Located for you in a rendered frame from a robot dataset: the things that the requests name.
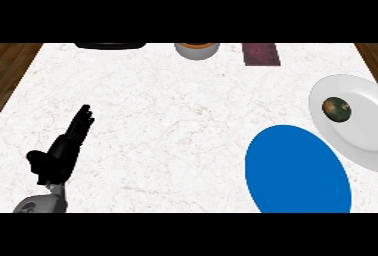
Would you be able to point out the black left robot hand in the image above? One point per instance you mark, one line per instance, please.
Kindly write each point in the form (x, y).
(61, 154)

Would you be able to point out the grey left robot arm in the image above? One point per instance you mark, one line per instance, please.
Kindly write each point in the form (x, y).
(43, 201)

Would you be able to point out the blue plate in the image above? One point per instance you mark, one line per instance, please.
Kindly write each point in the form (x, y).
(297, 170)

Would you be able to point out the dark green squash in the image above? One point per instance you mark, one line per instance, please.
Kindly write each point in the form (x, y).
(337, 109)

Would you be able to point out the white plate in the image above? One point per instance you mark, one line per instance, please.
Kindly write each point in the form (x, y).
(350, 120)

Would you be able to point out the black pan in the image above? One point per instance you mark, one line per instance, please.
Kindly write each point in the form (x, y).
(109, 45)

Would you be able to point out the grey pot with orange rim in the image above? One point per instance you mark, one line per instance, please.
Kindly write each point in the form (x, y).
(196, 50)

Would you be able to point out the maroon box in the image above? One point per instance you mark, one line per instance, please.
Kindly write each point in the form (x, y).
(261, 54)

